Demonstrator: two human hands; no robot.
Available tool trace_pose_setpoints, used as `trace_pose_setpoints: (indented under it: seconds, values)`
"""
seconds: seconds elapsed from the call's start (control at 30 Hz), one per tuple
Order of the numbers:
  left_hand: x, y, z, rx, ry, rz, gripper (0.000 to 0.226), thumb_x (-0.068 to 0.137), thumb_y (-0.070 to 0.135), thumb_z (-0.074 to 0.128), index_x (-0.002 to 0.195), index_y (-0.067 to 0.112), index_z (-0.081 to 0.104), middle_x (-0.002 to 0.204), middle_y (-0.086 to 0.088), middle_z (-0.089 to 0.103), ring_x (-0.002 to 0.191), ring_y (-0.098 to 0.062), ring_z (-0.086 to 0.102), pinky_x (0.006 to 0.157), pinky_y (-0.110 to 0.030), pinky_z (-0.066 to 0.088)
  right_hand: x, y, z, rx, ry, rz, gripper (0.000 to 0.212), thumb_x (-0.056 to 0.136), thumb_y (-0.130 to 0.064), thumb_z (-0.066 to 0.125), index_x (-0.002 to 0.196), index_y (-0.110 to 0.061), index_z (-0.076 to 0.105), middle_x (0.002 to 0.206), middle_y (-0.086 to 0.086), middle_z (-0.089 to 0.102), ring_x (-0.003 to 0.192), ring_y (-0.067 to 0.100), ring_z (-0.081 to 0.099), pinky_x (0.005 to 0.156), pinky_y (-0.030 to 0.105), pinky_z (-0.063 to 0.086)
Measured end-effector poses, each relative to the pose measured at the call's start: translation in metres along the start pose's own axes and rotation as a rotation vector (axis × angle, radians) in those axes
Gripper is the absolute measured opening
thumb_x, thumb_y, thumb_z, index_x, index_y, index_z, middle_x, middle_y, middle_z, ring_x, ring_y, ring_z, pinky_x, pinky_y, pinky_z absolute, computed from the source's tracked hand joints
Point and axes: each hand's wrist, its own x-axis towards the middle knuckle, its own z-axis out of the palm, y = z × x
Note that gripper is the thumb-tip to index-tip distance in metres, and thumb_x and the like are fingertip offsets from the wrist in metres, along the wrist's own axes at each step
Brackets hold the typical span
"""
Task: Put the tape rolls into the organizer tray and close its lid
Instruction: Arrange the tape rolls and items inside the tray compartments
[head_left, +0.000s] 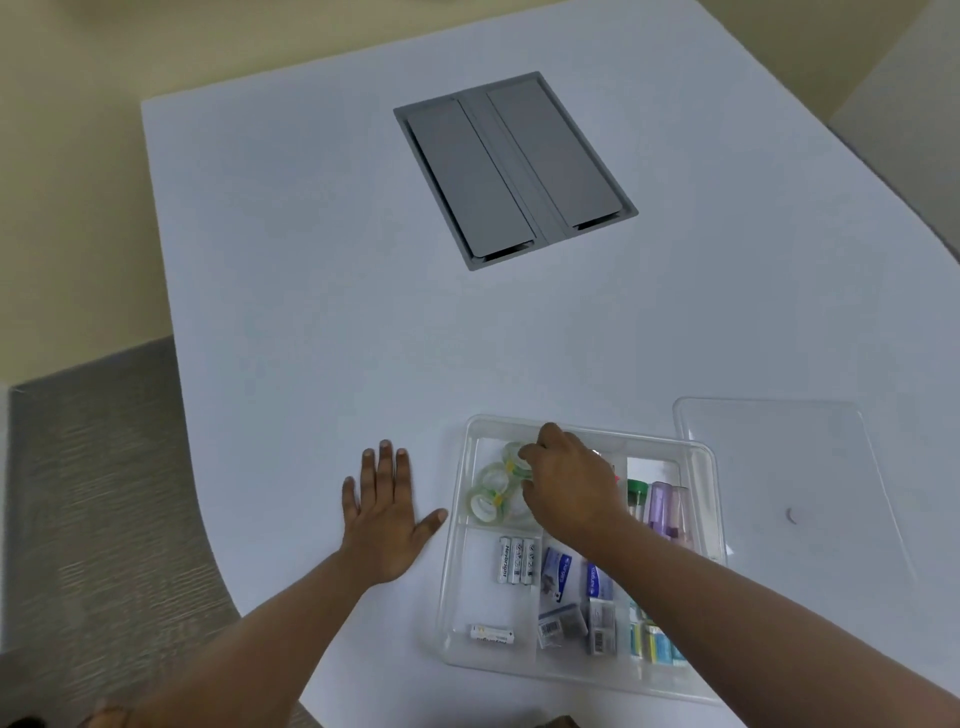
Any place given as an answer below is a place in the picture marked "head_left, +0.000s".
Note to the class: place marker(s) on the person's right hand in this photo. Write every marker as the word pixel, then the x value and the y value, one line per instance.
pixel 574 495

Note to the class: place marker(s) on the person's left hand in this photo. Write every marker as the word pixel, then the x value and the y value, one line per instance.
pixel 386 532

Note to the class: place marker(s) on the clear tape roll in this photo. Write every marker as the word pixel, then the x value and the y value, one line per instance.
pixel 511 454
pixel 516 510
pixel 487 472
pixel 474 506

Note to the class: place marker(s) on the clear plastic organizer tray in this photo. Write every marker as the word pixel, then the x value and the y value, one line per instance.
pixel 472 585

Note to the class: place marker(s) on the clear plastic lid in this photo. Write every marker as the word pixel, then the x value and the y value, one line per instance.
pixel 780 465

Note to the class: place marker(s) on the person's left forearm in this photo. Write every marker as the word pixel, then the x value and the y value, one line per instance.
pixel 247 652

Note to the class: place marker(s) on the person's right forearm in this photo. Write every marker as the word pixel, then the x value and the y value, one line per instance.
pixel 750 622

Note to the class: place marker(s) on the person's black shoe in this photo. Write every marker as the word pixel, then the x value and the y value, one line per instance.
pixel 19 723

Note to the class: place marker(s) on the green cap tube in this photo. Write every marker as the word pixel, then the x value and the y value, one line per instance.
pixel 637 495

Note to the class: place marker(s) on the green and purple tubes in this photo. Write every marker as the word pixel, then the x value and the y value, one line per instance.
pixel 667 510

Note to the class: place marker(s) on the pile of small blue packets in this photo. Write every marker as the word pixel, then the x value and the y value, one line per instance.
pixel 654 645

